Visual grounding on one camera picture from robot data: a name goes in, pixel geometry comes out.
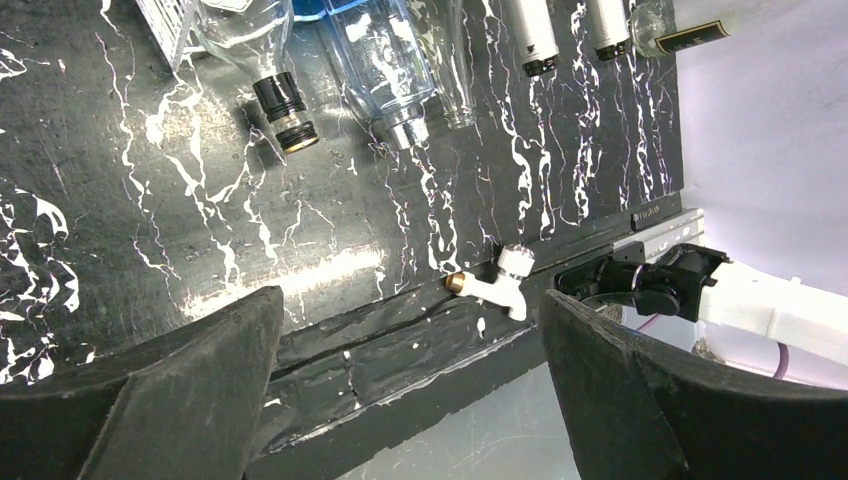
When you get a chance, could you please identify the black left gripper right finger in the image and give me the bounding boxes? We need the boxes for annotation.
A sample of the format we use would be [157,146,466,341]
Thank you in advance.
[539,290,847,479]

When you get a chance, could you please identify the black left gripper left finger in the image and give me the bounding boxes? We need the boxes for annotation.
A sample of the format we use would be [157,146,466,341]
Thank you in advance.
[1,286,284,479]

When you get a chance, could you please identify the square bottle gold label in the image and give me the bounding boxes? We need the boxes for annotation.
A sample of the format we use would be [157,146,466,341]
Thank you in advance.
[194,0,319,154]

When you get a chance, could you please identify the tall clear bottle black label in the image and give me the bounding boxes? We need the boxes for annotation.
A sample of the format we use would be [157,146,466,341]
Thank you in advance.
[629,0,816,60]

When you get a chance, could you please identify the dark green wine bottle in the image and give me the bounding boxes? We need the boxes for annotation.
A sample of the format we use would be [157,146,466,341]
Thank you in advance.
[586,0,630,61]

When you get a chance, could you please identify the blue square glass bottle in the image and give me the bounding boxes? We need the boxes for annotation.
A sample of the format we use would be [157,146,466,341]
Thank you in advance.
[293,0,436,150]

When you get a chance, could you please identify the clear bottle black gold label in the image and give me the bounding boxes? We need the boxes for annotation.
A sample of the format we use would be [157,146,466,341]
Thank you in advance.
[421,0,476,130]

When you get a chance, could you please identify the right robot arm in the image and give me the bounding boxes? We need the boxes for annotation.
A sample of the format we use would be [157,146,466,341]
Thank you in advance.
[555,244,847,365]

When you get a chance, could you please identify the white faucet tap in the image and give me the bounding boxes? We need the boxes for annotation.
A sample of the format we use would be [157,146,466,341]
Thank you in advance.
[445,244,535,322]

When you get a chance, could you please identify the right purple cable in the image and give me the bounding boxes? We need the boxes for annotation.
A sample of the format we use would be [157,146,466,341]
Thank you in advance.
[635,311,793,382]

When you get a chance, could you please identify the aluminium rail frame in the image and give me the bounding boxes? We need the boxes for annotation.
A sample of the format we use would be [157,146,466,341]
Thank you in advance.
[612,208,706,263]

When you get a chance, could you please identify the white wire wine rack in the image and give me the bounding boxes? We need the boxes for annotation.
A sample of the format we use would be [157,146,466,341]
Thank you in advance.
[136,0,197,71]

